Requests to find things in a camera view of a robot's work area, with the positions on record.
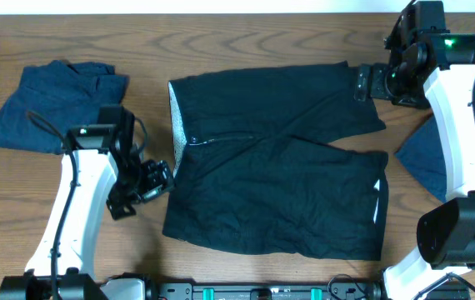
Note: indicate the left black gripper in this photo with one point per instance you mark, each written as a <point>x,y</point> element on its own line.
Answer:
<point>154,179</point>

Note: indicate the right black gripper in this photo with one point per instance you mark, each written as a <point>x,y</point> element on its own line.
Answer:
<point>362,83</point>

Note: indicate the black shorts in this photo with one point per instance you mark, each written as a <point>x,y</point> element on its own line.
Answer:
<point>257,171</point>

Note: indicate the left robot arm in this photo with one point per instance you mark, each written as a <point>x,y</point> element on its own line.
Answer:
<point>101,172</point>

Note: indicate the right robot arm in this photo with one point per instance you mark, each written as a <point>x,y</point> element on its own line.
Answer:
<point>435,69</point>

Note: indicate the blue denim shorts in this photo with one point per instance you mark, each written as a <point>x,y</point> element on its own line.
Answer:
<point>422,156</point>

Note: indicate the folded navy blue shorts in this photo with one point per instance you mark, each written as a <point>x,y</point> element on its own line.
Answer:
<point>65,94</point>

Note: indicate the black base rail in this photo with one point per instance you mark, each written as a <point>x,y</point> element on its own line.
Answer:
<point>343,290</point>

